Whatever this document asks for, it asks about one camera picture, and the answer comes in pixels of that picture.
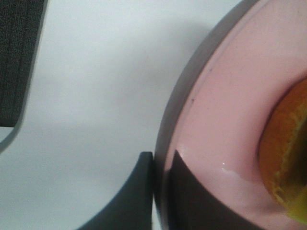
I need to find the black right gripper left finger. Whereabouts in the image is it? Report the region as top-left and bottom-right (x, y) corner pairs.
(79, 152), (154, 230)

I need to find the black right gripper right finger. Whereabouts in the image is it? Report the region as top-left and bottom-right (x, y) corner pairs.
(168, 151), (257, 230)

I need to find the pink round plate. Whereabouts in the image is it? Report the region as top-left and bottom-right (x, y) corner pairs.
(154, 0), (307, 230)

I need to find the burger with cheese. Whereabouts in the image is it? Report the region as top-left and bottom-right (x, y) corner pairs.
(258, 80), (307, 224)

